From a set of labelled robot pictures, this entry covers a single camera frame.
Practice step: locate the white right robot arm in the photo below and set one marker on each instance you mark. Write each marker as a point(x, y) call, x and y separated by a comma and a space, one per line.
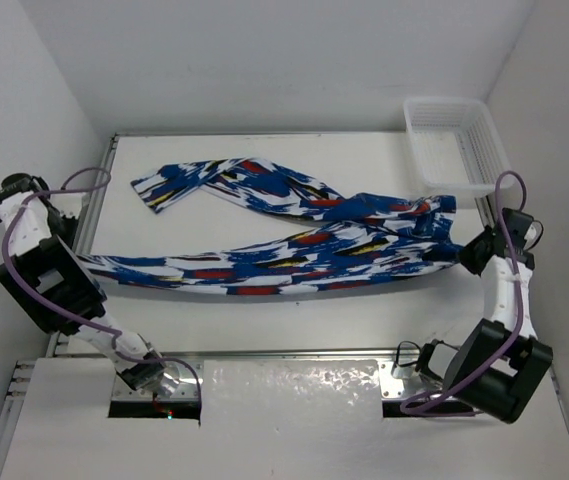
point(501, 363)

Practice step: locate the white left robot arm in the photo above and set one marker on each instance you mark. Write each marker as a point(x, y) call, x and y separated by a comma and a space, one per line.
point(45, 277)

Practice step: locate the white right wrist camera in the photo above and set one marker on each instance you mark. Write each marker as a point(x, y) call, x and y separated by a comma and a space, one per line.
point(534, 234)

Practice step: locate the white front cover panel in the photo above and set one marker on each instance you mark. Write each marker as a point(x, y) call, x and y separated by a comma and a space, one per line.
point(272, 420)

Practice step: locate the metal base plate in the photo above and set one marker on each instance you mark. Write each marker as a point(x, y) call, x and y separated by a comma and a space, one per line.
point(400, 383)
point(175, 383)

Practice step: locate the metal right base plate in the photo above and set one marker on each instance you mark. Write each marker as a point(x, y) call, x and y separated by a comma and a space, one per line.
point(400, 383)

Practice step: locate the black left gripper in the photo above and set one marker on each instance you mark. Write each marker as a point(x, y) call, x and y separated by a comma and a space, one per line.
point(71, 225)

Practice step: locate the white plastic mesh basket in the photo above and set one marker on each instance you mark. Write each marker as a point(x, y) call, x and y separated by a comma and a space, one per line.
point(455, 145)

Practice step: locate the blue white red patterned trousers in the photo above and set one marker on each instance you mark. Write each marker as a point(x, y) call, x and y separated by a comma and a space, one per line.
point(362, 240)

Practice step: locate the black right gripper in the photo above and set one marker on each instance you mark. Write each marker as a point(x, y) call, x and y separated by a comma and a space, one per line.
point(465, 255)

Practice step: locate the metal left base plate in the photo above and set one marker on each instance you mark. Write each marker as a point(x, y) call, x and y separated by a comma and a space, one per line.
point(175, 383)

